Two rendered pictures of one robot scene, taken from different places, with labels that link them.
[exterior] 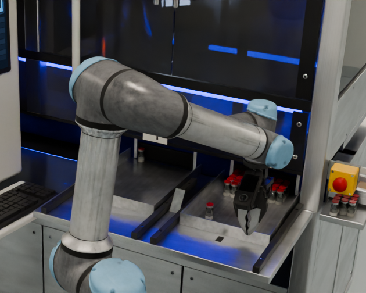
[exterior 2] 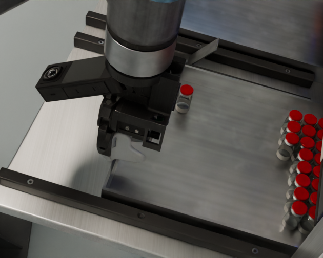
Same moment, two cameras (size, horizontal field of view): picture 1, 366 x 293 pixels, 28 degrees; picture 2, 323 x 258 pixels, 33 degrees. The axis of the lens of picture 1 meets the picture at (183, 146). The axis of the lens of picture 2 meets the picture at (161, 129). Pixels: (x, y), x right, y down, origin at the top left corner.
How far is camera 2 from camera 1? 1.78 m
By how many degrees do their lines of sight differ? 62
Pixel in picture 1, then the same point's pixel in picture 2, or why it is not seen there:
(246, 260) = (46, 165)
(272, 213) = (240, 210)
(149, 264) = not seen: hidden behind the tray
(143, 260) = not seen: hidden behind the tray
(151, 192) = (248, 31)
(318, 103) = not seen: outside the picture
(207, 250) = (71, 108)
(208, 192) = (275, 102)
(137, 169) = (321, 12)
